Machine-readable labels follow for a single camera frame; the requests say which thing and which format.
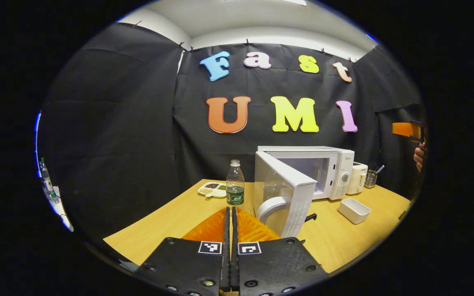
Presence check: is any black backdrop cloth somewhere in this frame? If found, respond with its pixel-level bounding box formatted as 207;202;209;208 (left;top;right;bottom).
35;23;427;243

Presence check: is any white microwave oven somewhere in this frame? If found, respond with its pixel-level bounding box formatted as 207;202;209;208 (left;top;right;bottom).
253;146;355;239

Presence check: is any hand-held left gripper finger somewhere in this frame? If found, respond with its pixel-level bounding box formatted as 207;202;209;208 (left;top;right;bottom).
135;207;232;296
231;207;329;295

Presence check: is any white toaster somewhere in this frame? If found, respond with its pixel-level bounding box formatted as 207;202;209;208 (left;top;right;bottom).
346;162;368;195

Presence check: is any white divided snack plate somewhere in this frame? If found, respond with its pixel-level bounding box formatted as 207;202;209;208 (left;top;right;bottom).
197;182;227;198

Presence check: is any clear plastic water bottle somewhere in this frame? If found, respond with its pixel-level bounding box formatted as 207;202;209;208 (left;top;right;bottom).
226;160;245;206
39;158;57;203

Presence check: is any white rectangular tray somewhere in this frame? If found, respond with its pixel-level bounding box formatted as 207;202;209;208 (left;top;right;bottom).
338;198;372;224

